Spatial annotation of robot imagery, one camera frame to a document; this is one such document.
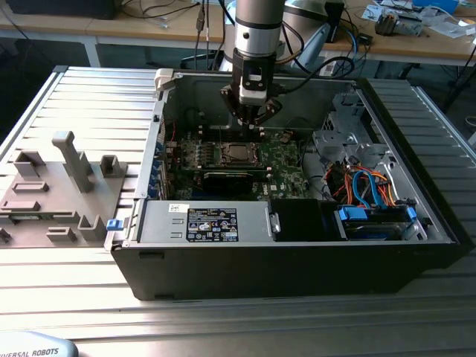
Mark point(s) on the small black connector box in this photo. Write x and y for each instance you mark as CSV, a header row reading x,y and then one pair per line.
x,y
366,39

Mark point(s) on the pale blue teach pendant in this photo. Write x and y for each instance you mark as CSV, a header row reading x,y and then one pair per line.
x,y
33,349

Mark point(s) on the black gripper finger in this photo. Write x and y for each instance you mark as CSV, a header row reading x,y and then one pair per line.
x,y
271,108
232,102

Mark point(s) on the black graphics card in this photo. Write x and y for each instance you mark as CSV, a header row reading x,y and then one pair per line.
x,y
227,182

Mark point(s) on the round coin battery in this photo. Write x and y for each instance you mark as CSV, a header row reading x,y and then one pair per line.
x,y
284,138

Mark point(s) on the black PC case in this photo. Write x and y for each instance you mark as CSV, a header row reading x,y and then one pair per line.
x,y
260,271

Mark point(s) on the grey metal drive bracket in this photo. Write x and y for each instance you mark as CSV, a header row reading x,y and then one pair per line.
x,y
409,26

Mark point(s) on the blue case latch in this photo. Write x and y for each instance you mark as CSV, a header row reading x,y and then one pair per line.
x,y
114,225

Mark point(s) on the black plastic fan shroud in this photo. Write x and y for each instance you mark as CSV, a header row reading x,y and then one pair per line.
x,y
297,219

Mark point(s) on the wooden desk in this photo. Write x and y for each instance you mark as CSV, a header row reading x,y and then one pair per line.
x,y
409,46
130,28

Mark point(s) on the grey power supply unit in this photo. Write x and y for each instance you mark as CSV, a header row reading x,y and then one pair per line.
x,y
163,223

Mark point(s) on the black RAM slot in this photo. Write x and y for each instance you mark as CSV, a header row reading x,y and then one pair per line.
x,y
213,133

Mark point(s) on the grey parts rack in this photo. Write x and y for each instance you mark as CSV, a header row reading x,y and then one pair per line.
x,y
59,193

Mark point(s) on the silver CPU chip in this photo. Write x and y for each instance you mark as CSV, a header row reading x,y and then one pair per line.
x,y
238,152

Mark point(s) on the blue expansion card retainer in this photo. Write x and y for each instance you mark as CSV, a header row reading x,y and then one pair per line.
x,y
160,148

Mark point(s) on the clear plastic bag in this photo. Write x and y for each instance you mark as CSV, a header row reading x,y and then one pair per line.
x,y
453,28

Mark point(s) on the black device case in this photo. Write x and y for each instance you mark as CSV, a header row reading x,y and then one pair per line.
x,y
63,7

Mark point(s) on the black upright box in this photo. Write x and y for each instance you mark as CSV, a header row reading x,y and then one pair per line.
x,y
334,22

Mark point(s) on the CPU cooler heat sink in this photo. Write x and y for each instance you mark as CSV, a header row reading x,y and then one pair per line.
x,y
385,24

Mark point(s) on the CPU socket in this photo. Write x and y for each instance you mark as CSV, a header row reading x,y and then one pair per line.
x,y
221,164

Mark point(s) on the white power strip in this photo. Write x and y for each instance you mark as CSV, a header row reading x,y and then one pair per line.
x,y
329,69

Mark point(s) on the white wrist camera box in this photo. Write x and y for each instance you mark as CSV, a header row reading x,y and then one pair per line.
x,y
253,96

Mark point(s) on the green motherboard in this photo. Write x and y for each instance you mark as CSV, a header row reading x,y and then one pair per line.
x,y
286,175

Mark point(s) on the metal disk bay cage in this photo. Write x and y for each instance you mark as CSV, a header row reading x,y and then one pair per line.
x,y
331,141

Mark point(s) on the hard disk in blue carrier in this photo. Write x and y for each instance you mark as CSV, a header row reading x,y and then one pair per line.
x,y
351,214

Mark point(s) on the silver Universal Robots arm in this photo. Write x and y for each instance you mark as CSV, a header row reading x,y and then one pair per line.
x,y
256,37

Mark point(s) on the blue box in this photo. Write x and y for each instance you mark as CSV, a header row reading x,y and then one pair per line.
x,y
439,4

